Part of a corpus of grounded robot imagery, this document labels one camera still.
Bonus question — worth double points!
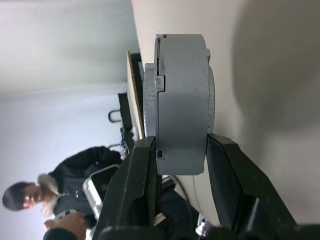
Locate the white handheld controller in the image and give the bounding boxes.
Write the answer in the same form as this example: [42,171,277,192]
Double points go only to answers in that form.
[53,209,79,224]

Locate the silver framed dark screen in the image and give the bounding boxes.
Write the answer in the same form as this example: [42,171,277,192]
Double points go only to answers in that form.
[82,164,121,216]

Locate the person's bare hand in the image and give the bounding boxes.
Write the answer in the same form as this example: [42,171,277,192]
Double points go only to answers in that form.
[43,211,88,238]

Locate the person in black jacket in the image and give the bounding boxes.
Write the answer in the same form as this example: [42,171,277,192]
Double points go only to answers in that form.
[1,146,124,240]

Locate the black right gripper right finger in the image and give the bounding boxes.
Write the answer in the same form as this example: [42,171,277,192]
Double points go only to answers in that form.
[206,132,300,231]

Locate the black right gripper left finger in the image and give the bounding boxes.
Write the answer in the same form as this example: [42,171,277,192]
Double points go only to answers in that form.
[92,135,159,236]

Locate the wooden table board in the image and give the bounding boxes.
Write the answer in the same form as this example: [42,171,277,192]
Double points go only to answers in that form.
[126,50,146,140]

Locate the grey round motor housing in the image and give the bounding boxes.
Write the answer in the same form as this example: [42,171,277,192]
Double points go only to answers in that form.
[154,33,216,176]

